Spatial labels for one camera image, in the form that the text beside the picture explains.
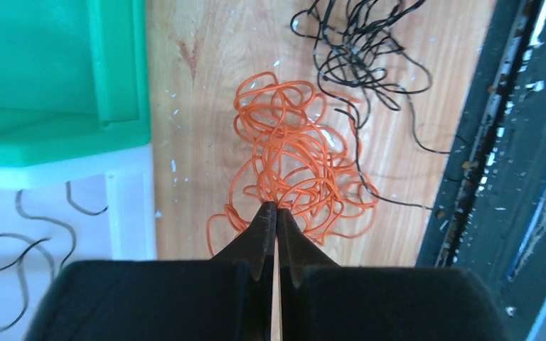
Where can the white translucent plastic bin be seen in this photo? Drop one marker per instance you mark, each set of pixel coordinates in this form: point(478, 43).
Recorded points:
point(97, 207)

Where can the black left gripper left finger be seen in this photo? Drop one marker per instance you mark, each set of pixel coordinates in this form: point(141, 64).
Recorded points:
point(228, 297)

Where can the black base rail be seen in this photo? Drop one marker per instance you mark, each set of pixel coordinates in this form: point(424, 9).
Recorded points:
point(490, 210)

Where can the green plastic bin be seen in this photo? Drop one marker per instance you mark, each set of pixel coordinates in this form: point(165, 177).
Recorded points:
point(73, 80)

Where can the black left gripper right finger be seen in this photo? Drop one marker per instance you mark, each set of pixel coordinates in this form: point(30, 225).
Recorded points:
point(321, 300)

